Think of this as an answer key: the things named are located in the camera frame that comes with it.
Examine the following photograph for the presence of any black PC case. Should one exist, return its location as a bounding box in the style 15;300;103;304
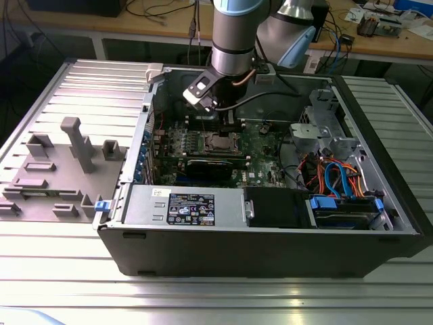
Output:
93;62;433;280

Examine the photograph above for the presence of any copper coloured cable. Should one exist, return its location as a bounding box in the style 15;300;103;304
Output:
232;67;255;86

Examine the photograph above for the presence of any hard disk in blue carrier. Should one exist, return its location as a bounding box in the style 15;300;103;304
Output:
306;194;385;231

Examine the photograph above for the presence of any grey case latch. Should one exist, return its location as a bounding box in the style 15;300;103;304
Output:
145;63;166;84

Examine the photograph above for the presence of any grey parts rack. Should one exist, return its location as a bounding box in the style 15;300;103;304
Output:
0;116;129;223

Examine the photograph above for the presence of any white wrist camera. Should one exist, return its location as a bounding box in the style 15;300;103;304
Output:
182;77;218;110

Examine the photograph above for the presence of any blue cable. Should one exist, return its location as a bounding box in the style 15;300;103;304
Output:
333;32;344;74

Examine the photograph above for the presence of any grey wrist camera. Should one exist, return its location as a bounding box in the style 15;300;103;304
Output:
254;63;275;85

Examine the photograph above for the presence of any black plastic shroud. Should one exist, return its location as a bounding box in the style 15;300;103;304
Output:
243;188;314;230

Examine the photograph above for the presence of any metal cooler device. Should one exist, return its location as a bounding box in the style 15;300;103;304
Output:
357;13;403;39

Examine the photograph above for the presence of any black camera cable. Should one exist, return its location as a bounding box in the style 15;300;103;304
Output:
214;70;302;112

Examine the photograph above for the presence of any black graphics card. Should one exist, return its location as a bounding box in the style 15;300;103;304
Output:
185;157;234;180

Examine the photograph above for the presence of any blue wire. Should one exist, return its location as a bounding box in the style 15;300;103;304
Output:
323;161;350;199

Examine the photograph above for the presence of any metal socket cover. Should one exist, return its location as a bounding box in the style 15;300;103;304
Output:
201;131;243;152

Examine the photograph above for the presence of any metal drive cage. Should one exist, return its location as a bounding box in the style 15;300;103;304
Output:
289;87;366;162

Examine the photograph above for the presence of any black hanging cable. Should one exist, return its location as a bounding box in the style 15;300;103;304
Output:
187;0;198;65
197;0;204;65

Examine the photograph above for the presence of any blue box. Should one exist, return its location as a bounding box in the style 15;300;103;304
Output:
394;0;433;12

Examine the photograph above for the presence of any wooden desk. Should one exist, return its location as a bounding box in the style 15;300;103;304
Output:
0;0;433;64

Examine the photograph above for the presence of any dark box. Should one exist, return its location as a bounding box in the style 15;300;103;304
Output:
26;0;123;18

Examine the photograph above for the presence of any CPU socket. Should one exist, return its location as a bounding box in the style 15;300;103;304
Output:
199;130;243;153

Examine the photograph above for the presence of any pale blue object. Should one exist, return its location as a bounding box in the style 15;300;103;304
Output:
0;305;67;325

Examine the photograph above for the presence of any green motherboard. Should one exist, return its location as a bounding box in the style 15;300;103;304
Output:
151;116;290;189

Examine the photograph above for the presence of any white tag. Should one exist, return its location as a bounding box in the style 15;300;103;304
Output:
302;53;321;74

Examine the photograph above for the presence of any grey power supply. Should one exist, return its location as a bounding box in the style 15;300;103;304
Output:
123;184;246;228

